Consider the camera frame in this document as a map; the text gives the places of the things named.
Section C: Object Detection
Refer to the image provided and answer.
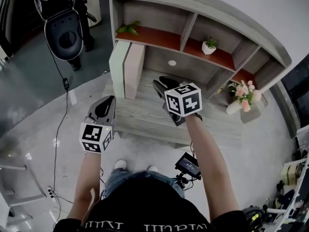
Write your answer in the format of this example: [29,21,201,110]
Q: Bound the grey metal table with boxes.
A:
[0,163,47,229]

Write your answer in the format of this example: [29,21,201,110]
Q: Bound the person's black shirt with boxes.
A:
[52,177,248,232]

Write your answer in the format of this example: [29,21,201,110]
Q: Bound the grey wooden shelf unit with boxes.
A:
[101,0,293,151]

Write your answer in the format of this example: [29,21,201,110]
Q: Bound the black device with yellow marks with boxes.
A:
[241,204,269,232]

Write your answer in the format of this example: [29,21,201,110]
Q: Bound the long black cable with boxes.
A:
[33,0,74,228]

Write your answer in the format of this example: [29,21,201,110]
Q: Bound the person's left white shoe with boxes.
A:
[114,159,127,171]

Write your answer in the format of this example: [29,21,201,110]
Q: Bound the white metal rack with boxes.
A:
[281,126,309,232]

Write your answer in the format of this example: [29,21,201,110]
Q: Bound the person's left forearm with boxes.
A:
[71,151,102,221]

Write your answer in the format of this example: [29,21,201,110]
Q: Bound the person's blue jeans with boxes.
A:
[101,168,186,200]

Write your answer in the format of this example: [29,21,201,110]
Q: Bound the pink flowers in white vase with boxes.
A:
[225,79,263,116]

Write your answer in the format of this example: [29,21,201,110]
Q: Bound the white cabinet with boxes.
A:
[79,0,111,29]

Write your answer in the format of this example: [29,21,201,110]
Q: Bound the person's right forearm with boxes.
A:
[185,113,240,222]

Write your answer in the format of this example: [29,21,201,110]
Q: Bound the white item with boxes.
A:
[109,40,133,99]

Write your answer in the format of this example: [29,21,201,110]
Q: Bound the open black hard case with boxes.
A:
[32,0,84,61]

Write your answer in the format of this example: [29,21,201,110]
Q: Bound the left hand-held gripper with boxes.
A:
[79,95,117,154]

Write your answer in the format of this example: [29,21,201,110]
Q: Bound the small black monitor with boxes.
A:
[174,152,202,181]

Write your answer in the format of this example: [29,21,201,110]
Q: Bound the small plant in white pot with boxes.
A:
[201,36,220,56]

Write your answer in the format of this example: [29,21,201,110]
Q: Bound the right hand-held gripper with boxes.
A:
[153,75,203,127]

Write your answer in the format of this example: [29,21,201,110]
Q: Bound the green leaf sprig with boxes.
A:
[115,20,141,36]

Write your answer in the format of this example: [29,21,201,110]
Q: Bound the grey square block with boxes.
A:
[239,102,262,125]

